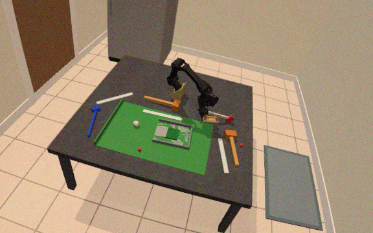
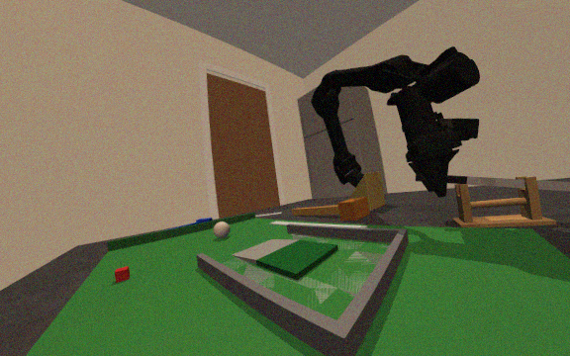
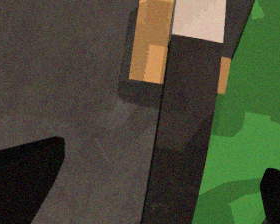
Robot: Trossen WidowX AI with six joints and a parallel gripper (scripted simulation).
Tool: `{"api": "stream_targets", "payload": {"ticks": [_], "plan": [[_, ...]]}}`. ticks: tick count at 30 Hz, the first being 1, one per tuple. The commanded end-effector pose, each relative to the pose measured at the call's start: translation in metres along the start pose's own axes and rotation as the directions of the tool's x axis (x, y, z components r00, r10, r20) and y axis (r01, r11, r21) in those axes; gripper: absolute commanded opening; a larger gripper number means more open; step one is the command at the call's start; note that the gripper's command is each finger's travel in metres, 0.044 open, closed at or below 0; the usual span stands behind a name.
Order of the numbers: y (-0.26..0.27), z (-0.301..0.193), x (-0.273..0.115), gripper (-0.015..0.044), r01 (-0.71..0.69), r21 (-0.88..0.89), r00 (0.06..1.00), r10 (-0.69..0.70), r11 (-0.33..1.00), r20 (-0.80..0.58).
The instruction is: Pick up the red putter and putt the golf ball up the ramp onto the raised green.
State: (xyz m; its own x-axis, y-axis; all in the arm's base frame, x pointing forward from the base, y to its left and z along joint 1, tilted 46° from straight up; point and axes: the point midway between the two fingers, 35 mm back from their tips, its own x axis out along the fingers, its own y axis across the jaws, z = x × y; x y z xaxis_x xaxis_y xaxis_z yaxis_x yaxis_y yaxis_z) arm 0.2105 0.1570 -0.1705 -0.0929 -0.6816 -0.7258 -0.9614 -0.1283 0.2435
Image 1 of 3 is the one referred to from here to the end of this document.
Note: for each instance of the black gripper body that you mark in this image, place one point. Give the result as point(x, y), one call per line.
point(203, 103)

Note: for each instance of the blue putter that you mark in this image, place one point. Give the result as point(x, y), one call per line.
point(94, 109)

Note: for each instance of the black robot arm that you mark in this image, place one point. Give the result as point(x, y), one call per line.
point(201, 85)

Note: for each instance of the orange mallet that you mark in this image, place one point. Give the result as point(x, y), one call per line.
point(175, 105)
point(231, 136)

